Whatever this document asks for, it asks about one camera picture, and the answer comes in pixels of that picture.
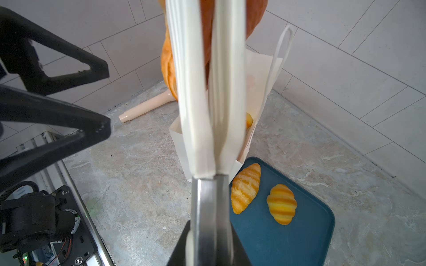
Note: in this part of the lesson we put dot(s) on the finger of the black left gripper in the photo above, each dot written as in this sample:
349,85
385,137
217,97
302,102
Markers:
22,106
19,56

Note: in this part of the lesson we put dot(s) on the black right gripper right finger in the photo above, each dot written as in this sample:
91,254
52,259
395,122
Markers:
240,257

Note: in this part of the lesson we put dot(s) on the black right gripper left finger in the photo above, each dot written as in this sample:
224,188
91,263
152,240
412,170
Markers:
182,254

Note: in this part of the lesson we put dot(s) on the small yellow striped bun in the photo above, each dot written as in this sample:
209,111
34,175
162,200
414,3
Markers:
282,204

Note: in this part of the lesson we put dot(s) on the yellow croissant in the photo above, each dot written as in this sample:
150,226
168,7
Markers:
245,188

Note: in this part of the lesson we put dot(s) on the round flaky bun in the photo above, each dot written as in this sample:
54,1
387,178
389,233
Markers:
249,121

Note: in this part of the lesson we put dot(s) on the steel tongs cream tips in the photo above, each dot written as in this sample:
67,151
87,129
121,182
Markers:
212,107

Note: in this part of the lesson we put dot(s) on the floral paper bag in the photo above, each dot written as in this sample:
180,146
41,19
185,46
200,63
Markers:
262,72

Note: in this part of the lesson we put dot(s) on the orange triangular bread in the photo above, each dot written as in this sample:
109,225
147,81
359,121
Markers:
255,10

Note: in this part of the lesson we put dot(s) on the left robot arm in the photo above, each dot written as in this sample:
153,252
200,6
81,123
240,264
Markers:
33,220

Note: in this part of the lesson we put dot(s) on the teal plastic tray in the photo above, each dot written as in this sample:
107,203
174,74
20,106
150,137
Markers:
304,242

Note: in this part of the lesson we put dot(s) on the beige toy microphone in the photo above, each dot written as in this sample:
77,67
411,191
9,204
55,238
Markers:
147,106

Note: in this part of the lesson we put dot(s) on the left green circuit board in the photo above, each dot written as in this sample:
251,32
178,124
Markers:
27,260

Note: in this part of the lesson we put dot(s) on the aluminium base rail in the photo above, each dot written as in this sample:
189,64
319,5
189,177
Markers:
75,240

